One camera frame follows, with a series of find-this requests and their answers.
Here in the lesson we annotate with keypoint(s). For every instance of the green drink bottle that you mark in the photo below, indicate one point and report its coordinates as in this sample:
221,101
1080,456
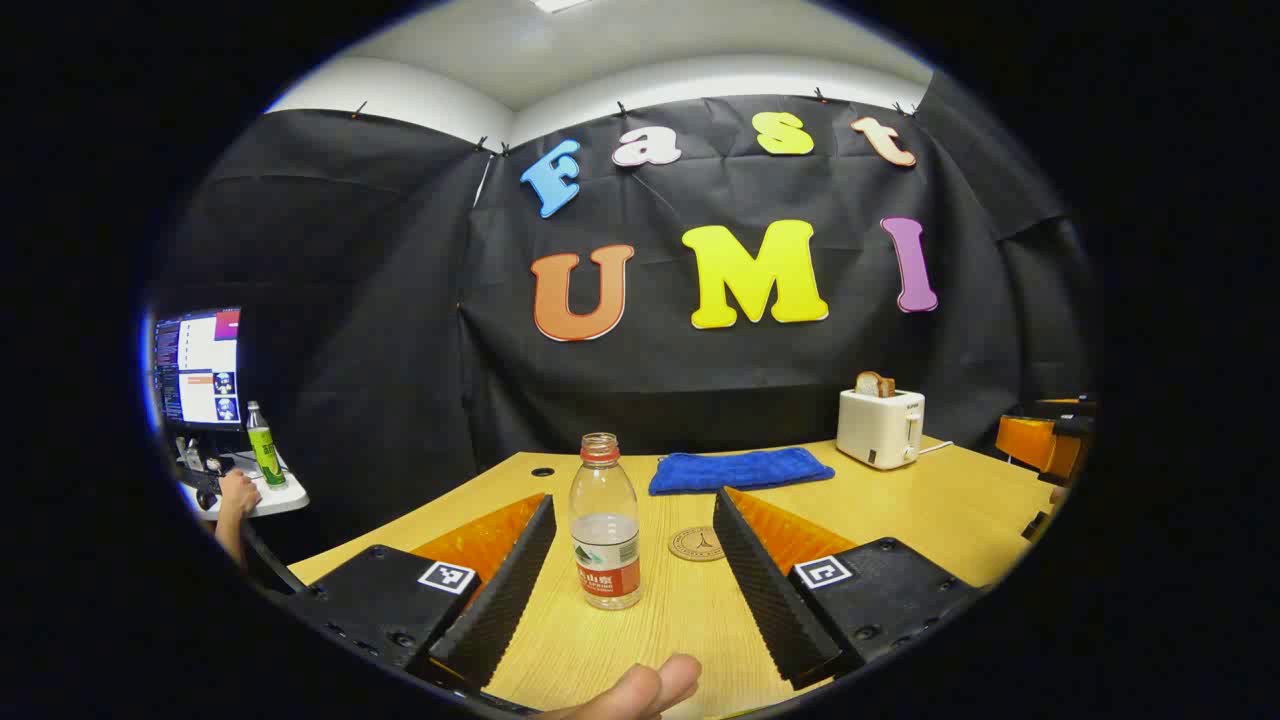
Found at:
266,455

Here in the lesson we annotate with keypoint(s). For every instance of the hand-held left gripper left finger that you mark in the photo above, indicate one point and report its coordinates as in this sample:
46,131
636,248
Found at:
500,600

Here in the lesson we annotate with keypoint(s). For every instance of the black backdrop cloth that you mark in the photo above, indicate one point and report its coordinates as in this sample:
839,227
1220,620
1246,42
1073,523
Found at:
400,350

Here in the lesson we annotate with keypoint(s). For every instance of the white side desk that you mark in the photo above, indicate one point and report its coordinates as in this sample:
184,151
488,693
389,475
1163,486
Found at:
285,497

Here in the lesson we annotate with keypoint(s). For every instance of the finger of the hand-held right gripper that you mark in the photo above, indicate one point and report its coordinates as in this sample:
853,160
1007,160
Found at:
1040,440

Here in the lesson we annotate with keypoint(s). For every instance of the blue folded towel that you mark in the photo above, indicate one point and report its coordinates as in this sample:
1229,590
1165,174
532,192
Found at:
740,470

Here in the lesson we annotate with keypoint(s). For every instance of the small black block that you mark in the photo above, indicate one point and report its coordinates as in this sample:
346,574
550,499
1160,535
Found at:
1038,527

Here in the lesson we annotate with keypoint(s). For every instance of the round wooden coaster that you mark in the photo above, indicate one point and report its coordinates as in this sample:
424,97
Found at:
695,545

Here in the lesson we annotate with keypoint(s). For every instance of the white toaster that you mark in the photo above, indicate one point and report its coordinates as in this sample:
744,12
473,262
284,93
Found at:
875,430

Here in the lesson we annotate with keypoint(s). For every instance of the ceiling light panel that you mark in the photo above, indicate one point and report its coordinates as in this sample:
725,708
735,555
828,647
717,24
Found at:
560,4

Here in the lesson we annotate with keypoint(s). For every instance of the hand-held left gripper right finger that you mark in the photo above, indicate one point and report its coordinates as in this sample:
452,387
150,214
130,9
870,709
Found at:
765,590

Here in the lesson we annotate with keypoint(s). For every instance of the computer monitor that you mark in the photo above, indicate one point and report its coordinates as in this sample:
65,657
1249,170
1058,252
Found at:
200,365

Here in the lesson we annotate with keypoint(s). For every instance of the bread slice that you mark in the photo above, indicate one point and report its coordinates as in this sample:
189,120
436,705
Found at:
872,384

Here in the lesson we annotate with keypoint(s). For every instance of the clear plastic water bottle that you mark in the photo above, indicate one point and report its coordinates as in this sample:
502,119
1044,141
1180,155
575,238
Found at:
605,550

